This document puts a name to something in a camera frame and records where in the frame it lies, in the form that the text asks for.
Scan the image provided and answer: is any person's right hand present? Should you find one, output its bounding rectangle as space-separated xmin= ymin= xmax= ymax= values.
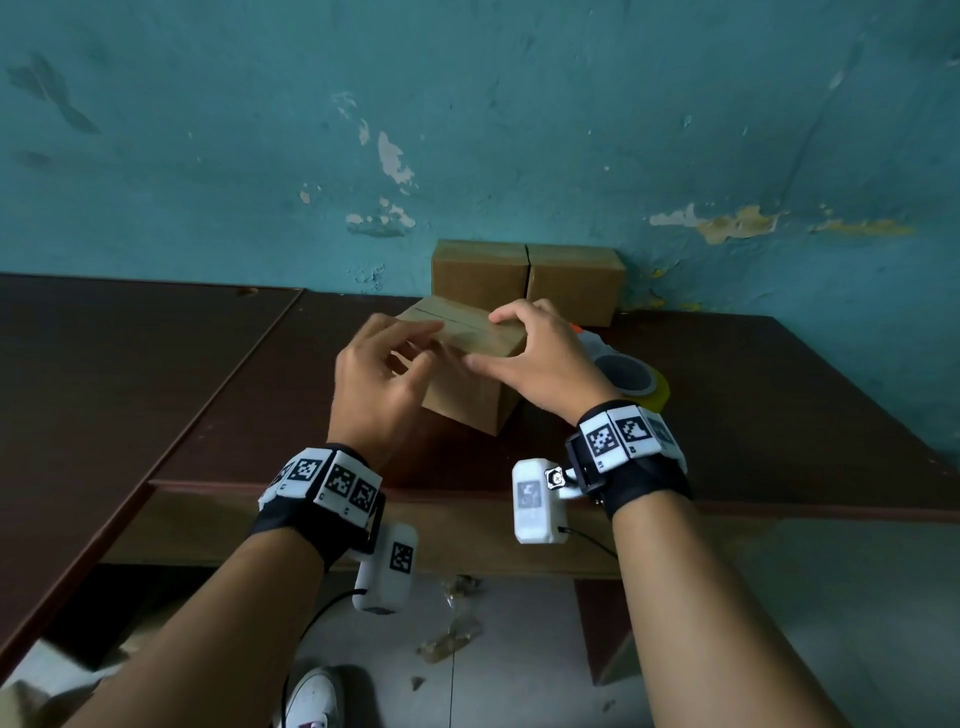
xmin=463 ymin=298 xmax=624 ymax=429

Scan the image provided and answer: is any person's left hand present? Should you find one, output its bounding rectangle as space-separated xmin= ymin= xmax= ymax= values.
xmin=327 ymin=313 xmax=445 ymax=472

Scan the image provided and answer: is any orange tape dispenser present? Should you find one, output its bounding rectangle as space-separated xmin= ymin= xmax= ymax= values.
xmin=569 ymin=323 xmax=660 ymax=397

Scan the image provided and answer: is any small brown cardboard box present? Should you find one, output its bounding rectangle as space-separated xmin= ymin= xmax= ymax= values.
xmin=524 ymin=243 xmax=628 ymax=328

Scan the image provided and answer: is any cardboard box with dark edge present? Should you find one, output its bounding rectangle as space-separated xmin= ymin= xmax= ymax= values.
xmin=389 ymin=294 xmax=529 ymax=438

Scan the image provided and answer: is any yellowish clear tape roll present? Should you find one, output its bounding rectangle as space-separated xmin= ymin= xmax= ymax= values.
xmin=618 ymin=365 xmax=672 ymax=414

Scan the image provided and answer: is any large brown cardboard box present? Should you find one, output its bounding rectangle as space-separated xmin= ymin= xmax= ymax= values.
xmin=431 ymin=239 xmax=532 ymax=315

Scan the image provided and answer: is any person's right forearm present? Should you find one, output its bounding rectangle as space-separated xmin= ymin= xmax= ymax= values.
xmin=613 ymin=491 xmax=853 ymax=728

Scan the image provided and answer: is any dark brown wooden table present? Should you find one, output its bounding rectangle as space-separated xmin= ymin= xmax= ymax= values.
xmin=101 ymin=290 xmax=960 ymax=688

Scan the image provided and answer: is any crumpled clear plastic scrap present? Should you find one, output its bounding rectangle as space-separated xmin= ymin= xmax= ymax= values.
xmin=416 ymin=575 xmax=485 ymax=665

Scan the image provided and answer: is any dark brown wooden desk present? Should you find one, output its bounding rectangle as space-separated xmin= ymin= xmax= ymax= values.
xmin=0 ymin=273 xmax=304 ymax=661

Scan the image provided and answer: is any white left shoe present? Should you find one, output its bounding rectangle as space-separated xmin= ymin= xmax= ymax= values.
xmin=281 ymin=665 xmax=346 ymax=728

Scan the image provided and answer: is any black left wrist strap with markers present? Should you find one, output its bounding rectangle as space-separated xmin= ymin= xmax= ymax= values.
xmin=249 ymin=443 xmax=388 ymax=573

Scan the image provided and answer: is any black wrist strap with markers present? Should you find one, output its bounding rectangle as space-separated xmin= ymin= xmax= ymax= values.
xmin=563 ymin=401 xmax=693 ymax=520
xmin=249 ymin=443 xmax=388 ymax=573

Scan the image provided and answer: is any black right wrist strap with markers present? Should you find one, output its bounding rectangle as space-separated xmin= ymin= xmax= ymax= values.
xmin=563 ymin=401 xmax=693 ymax=520

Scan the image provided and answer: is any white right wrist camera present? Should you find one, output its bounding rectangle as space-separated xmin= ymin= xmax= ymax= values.
xmin=512 ymin=457 xmax=585 ymax=545

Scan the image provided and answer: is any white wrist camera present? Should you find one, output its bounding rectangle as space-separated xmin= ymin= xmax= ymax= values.
xmin=512 ymin=457 xmax=585 ymax=545
xmin=352 ymin=521 xmax=420 ymax=616

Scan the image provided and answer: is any black right camera cable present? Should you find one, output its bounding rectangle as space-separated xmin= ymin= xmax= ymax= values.
xmin=558 ymin=527 xmax=620 ymax=560

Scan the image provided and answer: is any black camera cable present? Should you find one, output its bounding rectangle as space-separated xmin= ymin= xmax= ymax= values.
xmin=281 ymin=588 xmax=369 ymax=721
xmin=558 ymin=527 xmax=620 ymax=560

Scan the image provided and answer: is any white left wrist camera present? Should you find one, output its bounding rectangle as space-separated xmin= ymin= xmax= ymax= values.
xmin=352 ymin=521 xmax=420 ymax=616

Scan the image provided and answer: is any black left camera cable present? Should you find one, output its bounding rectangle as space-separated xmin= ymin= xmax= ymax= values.
xmin=281 ymin=588 xmax=369 ymax=721

